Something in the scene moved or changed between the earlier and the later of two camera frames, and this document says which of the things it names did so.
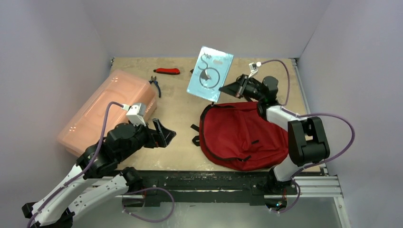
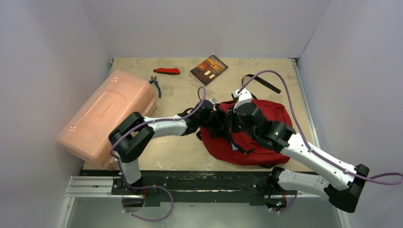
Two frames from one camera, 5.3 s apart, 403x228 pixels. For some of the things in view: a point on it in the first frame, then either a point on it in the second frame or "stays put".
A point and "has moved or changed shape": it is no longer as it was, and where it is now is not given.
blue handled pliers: x=154 y=80 stays put
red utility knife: x=168 y=71 stays put
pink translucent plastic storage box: x=85 y=127 stays put
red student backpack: x=237 y=136 has moved or changed shape
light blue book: x=209 y=73 -> x=234 y=148
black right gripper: x=242 y=89 -> x=235 y=120
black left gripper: x=162 y=135 -> x=216 y=131
